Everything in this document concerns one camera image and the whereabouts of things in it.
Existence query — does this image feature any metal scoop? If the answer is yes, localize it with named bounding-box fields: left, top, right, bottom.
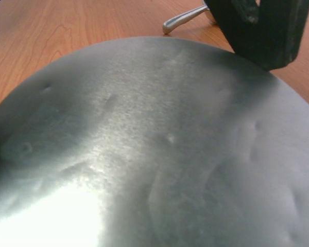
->
left=162, top=5, right=217, bottom=35

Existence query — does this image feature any white round lid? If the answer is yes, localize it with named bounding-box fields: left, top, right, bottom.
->
left=0, top=37, right=309, bottom=246

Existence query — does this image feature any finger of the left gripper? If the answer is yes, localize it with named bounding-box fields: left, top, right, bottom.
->
left=205, top=0, right=309, bottom=70

